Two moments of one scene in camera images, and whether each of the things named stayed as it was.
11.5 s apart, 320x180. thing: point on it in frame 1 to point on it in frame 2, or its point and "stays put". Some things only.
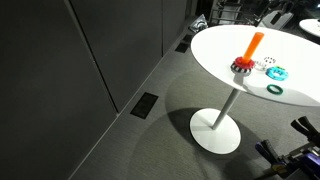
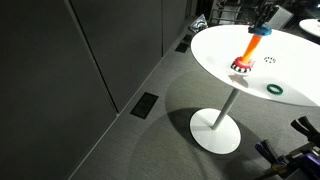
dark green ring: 279,92 stays put
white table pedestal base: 217,131 stays put
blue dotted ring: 282,77 to 263,30
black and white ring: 269,59 stays put
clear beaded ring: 259,66 to 251,63
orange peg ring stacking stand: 245,64 stays put
